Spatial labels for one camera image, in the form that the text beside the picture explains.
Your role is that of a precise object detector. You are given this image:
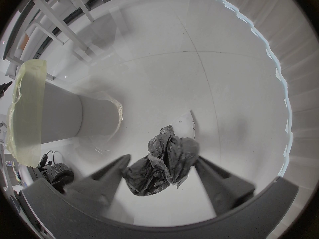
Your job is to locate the yellow plastic bag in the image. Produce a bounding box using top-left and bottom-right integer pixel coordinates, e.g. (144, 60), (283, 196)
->
(6, 59), (48, 167)

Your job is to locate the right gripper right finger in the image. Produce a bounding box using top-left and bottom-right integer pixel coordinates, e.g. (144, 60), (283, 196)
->
(193, 156), (255, 218)

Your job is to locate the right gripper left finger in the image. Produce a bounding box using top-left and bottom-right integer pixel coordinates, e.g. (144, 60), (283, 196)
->
(65, 154), (132, 210)

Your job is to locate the white chair with grey cushions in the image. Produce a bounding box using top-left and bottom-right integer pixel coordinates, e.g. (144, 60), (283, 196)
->
(2, 0), (101, 80)

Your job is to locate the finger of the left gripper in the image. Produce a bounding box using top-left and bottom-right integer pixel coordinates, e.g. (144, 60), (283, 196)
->
(0, 81), (13, 94)

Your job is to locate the black plastic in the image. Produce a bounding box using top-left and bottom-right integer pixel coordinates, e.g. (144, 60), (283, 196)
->
(122, 125), (201, 197)

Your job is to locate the white trash bin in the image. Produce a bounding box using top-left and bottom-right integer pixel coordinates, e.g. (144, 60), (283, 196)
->
(39, 81), (123, 145)

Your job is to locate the white curtain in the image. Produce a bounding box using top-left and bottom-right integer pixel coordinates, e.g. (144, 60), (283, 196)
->
(192, 0), (317, 184)

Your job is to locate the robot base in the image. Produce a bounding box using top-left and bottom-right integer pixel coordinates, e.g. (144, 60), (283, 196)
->
(1, 143), (75, 236)

